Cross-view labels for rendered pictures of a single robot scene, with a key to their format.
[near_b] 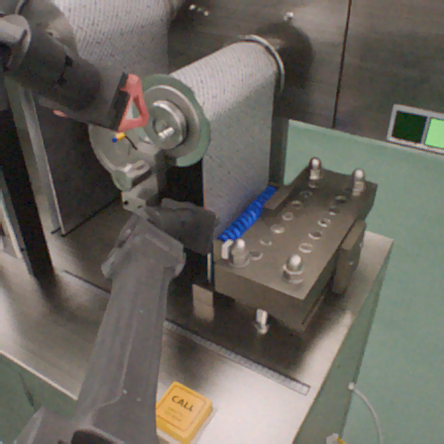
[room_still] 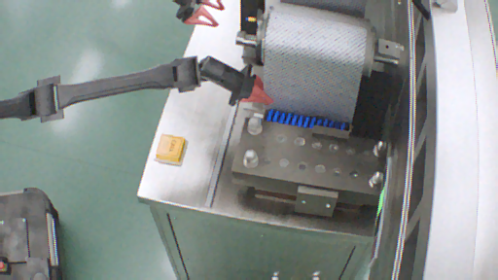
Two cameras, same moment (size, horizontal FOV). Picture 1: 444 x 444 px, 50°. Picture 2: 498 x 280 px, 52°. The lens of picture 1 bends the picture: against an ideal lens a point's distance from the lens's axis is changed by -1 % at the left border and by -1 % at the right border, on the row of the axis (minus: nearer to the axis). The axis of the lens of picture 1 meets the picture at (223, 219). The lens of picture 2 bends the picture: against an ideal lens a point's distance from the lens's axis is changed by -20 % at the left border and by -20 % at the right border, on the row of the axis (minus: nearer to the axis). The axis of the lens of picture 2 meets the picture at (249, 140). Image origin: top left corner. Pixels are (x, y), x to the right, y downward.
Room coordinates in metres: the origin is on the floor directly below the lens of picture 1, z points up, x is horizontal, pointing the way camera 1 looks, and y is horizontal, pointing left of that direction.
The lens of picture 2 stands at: (0.33, -0.84, 2.33)
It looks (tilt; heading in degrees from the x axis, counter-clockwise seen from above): 57 degrees down; 71
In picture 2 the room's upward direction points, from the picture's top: straight up
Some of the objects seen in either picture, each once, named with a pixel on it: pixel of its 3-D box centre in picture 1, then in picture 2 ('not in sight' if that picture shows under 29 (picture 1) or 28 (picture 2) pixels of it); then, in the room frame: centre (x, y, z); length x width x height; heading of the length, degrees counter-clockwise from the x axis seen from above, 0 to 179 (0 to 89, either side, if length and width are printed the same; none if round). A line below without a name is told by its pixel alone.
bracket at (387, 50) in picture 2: not in sight; (389, 49); (0.95, -0.07, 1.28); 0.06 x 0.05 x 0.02; 149
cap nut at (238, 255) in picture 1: (239, 250); (254, 122); (0.62, -0.03, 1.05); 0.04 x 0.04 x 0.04
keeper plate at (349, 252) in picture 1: (350, 257); (315, 202); (0.71, -0.24, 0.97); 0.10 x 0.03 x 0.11; 149
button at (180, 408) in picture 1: (180, 411); (170, 148); (0.42, 0.06, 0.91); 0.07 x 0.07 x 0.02; 59
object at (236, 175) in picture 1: (240, 178); (310, 97); (0.77, -0.03, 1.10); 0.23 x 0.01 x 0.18; 149
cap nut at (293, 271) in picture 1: (293, 266); (250, 157); (0.58, -0.11, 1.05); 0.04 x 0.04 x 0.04
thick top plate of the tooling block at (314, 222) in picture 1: (304, 231); (317, 163); (0.74, -0.16, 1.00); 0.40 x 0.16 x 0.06; 149
